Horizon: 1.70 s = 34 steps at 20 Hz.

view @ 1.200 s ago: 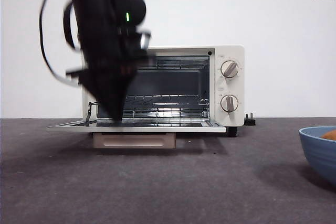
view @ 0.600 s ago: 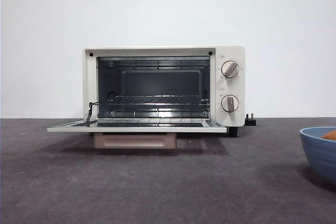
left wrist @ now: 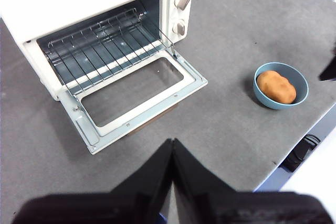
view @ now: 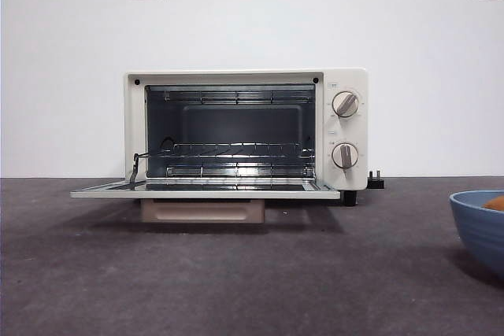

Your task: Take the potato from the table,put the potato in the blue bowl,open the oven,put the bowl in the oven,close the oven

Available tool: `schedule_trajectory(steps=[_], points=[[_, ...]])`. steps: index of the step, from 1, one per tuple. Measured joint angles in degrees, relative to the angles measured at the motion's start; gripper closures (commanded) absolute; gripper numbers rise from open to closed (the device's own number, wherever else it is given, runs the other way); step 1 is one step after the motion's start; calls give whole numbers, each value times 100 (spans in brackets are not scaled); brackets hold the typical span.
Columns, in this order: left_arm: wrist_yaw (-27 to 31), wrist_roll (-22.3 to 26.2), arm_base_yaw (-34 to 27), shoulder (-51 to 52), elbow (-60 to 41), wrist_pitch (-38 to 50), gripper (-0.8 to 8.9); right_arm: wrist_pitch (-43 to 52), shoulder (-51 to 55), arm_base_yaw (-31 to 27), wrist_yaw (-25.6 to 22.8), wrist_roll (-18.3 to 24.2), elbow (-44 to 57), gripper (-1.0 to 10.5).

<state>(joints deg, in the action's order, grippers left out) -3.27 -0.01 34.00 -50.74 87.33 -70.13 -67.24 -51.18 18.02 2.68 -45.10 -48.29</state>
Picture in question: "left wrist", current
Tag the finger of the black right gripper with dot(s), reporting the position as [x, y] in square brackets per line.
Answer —
[330, 72]

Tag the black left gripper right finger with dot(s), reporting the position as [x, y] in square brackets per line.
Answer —
[231, 205]

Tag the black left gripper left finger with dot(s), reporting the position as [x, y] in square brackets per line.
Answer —
[118, 205]

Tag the blue bowl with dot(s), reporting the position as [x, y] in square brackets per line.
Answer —
[300, 82]

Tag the brown potato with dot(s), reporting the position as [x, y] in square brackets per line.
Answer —
[275, 87]

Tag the beige oven knob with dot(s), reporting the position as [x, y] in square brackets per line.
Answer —
[179, 27]
[183, 0]

